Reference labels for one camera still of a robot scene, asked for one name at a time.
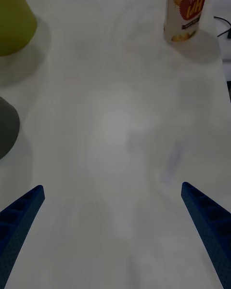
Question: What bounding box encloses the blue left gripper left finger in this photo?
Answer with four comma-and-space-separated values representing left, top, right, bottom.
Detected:
0, 184, 46, 289

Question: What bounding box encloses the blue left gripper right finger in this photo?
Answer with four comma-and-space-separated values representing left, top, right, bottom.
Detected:
181, 182, 231, 289

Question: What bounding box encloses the grey plastic bin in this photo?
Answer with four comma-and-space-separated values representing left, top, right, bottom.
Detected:
0, 96, 20, 160

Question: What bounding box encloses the white can with red label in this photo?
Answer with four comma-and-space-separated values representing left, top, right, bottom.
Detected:
163, 0, 210, 43

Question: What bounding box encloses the black cable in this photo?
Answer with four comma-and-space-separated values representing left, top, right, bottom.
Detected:
213, 16, 231, 39

